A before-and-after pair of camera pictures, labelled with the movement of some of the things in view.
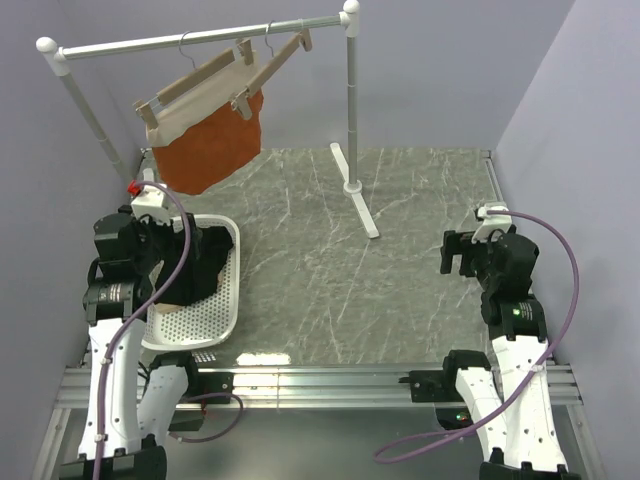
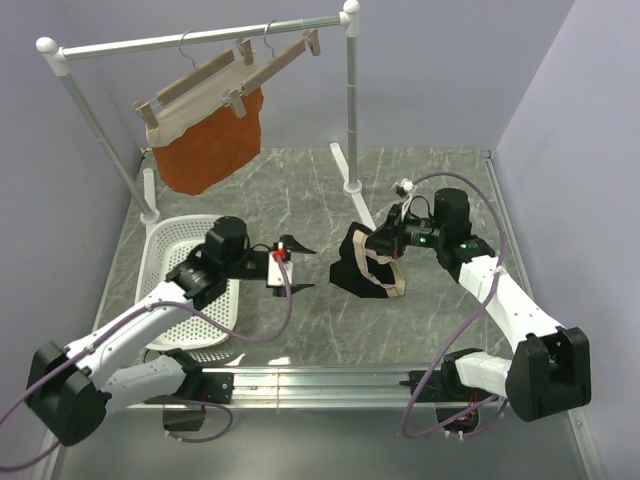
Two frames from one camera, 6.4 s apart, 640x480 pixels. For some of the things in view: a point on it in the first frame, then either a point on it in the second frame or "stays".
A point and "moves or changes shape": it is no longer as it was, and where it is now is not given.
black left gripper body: x=151 y=234 → x=249 y=264
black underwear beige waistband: x=198 y=276 moves or changes shape
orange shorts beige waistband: x=212 y=136 stays
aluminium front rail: x=313 y=386 stays
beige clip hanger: x=241 y=101 moves or changes shape
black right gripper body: x=475 y=260 → x=397 y=232
